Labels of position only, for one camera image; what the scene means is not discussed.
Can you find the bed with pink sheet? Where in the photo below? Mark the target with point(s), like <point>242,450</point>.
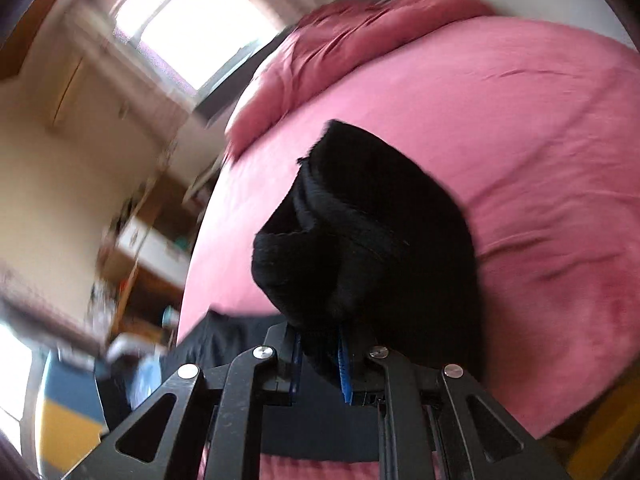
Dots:
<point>525,160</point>

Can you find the dark grey headboard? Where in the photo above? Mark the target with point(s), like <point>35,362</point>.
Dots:
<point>235,85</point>

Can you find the blue yellow floor mat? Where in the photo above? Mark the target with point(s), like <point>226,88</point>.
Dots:
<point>70,410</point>

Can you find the red quilt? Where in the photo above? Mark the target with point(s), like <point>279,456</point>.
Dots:
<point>340,45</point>

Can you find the black embroidered pants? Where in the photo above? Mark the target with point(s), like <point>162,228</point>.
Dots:
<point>370,220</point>

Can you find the wooden cabinet with white door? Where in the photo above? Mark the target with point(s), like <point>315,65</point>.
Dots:
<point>155,240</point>

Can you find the light blue cup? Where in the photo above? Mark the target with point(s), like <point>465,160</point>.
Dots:
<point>170,316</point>

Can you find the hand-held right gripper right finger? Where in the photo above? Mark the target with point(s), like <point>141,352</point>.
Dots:
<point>345,377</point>

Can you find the white plastic chair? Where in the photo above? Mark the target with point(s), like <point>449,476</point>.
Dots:
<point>132,355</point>

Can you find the window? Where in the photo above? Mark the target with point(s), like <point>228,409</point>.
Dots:
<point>195,20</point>

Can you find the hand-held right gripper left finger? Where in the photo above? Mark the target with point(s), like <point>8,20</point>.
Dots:
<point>296,377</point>

